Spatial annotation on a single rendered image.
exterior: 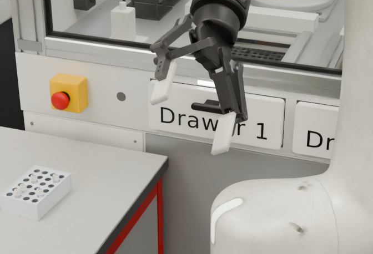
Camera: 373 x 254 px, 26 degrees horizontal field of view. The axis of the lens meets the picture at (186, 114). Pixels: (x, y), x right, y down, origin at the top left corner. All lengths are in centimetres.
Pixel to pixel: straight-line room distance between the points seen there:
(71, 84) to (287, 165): 49
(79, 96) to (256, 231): 79
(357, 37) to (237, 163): 77
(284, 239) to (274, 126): 60
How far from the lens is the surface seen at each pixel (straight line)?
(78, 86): 174
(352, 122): 107
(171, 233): 189
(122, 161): 174
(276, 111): 163
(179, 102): 169
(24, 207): 157
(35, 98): 187
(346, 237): 111
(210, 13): 125
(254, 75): 163
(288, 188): 111
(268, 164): 171
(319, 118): 161
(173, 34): 117
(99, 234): 152
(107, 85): 176
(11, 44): 252
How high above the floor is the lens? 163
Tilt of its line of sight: 27 degrees down
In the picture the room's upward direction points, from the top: straight up
